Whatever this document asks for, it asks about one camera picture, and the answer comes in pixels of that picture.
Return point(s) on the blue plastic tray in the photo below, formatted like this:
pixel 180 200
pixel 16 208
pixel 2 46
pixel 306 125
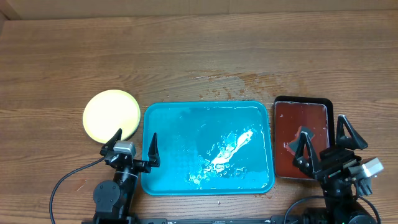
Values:
pixel 209 148

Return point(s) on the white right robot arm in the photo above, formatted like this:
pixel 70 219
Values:
pixel 343 205

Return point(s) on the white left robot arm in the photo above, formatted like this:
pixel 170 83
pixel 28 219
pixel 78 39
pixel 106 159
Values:
pixel 113 197

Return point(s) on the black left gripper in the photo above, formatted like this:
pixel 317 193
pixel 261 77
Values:
pixel 145 167

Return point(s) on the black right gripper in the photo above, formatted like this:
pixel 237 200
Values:
pixel 330 159

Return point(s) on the black tray with red water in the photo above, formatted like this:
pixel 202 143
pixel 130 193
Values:
pixel 293 114

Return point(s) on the yellow plate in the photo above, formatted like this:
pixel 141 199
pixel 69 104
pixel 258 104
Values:
pixel 109 111

